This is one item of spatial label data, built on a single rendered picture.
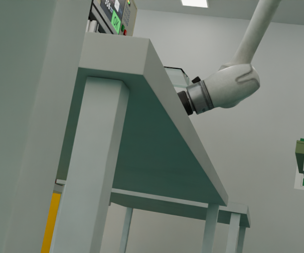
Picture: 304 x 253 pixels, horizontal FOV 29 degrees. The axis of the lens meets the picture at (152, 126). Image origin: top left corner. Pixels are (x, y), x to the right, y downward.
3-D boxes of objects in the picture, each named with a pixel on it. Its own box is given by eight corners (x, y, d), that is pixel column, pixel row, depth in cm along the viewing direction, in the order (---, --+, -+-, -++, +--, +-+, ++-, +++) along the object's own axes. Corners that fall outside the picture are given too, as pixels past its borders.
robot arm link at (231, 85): (214, 110, 167) (214, 112, 180) (266, 90, 166) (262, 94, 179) (201, 75, 168) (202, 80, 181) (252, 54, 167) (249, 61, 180)
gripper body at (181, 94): (192, 109, 168) (162, 121, 169) (195, 116, 177) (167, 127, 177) (183, 86, 170) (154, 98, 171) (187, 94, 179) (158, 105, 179)
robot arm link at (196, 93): (214, 112, 176) (195, 119, 177) (203, 85, 179) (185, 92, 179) (212, 104, 167) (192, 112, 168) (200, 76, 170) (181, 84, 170)
